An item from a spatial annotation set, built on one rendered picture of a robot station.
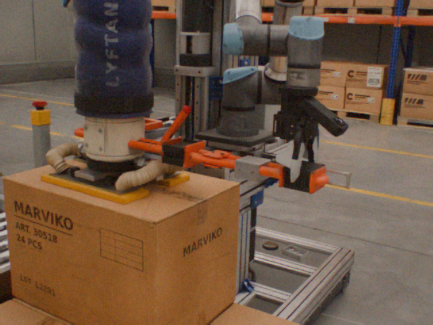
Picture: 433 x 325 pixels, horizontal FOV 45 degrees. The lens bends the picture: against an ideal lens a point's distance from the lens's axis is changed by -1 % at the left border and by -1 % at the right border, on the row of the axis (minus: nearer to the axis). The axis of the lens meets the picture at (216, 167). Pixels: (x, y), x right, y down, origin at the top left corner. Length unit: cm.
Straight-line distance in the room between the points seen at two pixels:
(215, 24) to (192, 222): 90
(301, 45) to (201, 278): 72
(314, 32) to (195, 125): 96
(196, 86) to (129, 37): 61
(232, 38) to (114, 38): 34
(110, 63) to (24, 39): 1162
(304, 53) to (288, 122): 16
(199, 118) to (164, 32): 997
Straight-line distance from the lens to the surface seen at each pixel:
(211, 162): 131
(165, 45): 1192
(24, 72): 1286
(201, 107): 200
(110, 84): 142
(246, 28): 126
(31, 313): 174
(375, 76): 850
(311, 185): 117
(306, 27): 115
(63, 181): 154
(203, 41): 201
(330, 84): 873
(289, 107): 120
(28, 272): 172
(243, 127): 181
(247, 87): 179
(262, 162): 126
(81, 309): 158
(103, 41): 142
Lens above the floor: 141
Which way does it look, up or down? 15 degrees down
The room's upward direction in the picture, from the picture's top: 2 degrees clockwise
